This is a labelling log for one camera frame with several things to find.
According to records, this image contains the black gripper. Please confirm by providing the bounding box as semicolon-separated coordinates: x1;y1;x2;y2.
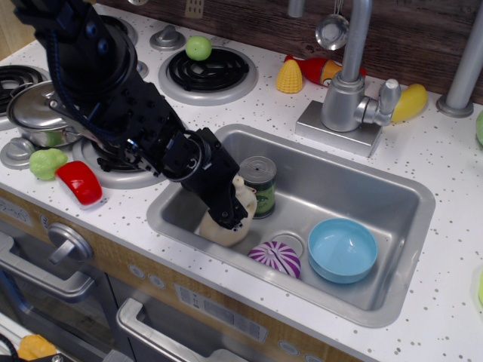
162;128;248;229

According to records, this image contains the cream detergent bottle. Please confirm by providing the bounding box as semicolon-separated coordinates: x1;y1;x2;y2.
198;173;259;248

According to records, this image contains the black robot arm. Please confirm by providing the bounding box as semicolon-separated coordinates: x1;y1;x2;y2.
14;1;248;229

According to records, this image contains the silver sink basin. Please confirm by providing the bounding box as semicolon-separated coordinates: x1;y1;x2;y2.
147;124;435;327

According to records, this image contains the green label tin can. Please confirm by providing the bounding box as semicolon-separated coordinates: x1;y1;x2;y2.
239;156;277;219

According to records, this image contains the back right stove burner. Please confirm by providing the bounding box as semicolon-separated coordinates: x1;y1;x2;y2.
158;47;258;106

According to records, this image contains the front right stove burner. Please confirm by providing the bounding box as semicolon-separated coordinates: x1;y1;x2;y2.
72;129;166;189

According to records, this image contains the silver stove knob middle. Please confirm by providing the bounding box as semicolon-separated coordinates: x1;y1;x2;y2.
137;61;149;78

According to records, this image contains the silver stove knob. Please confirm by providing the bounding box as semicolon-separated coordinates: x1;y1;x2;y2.
1;137;38;170
137;61;149;78
149;25;186;51

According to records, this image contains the green toy apple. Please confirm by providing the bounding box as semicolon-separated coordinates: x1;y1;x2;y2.
185;35;212;61

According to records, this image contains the yellow toy corn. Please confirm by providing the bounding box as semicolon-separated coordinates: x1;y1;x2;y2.
275;60;303;94

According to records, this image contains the red toy pepper slice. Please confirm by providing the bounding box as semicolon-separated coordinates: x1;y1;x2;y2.
54;161;103;209

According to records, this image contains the purple white striped toy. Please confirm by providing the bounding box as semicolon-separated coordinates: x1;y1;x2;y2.
248;241;301;278

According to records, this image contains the green toy lettuce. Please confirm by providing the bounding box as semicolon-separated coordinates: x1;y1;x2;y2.
29;149;68;180

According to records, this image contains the red ketchup toy bottle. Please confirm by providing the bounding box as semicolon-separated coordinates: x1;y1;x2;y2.
284;54;368;87

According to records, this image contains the silver oven dial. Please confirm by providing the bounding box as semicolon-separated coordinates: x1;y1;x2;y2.
48;222;94;265

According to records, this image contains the silver faucet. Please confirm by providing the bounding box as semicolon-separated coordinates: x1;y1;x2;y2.
295;0;401;157

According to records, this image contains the steel pot with lid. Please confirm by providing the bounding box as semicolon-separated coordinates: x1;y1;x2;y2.
7;81;82;148

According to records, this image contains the light blue bowl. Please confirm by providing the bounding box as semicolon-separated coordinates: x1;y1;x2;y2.
308;218;378;284

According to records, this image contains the silver stove knob front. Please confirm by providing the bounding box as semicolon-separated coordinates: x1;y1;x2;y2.
1;137;38;170

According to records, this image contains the hanging silver ladle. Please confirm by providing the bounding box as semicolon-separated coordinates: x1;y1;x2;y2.
315;0;349;51

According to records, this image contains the front left stove burner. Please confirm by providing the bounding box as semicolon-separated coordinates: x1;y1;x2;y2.
1;65;50;131

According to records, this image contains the yellow toy lower left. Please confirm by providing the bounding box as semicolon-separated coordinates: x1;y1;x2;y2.
17;334;57;361

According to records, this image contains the green toy right edge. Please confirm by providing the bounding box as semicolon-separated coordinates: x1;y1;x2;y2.
475;112;483;146

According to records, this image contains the yellow green toy edge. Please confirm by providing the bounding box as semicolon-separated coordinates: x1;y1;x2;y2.
472;268;482;312

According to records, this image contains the silver dishwasher handle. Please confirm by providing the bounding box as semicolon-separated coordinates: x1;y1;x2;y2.
116;298;245;362

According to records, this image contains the silver oven handle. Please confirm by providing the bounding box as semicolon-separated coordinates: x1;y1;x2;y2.
1;233;96;302

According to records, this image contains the silver post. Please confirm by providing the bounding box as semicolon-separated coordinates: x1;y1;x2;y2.
436;4;482;118

